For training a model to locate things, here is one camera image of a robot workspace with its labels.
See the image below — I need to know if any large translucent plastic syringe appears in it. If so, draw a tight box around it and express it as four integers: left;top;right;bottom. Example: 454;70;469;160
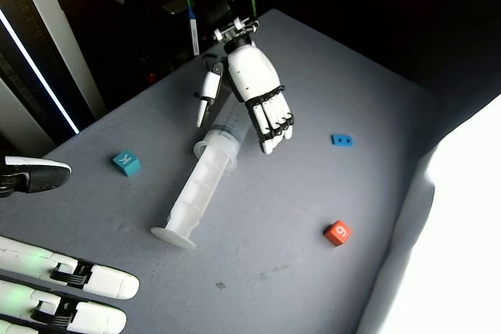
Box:
150;101;254;250

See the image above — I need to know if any teal letter K cube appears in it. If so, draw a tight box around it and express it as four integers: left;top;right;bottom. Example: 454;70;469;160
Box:
112;149;141;178

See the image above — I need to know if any white light strip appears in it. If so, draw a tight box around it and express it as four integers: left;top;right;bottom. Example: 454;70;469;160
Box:
0;9;81;135

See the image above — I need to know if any red number cube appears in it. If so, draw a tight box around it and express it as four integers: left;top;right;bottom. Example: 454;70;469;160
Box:
323;219;352;248

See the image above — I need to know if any bright white board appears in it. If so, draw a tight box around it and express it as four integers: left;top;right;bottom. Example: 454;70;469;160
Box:
354;102;501;334

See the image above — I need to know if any white upright post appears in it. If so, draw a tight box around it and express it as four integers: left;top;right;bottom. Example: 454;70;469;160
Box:
11;0;109;116

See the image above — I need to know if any green cable with white connector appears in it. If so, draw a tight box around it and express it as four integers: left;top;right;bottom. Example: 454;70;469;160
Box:
181;0;200;56

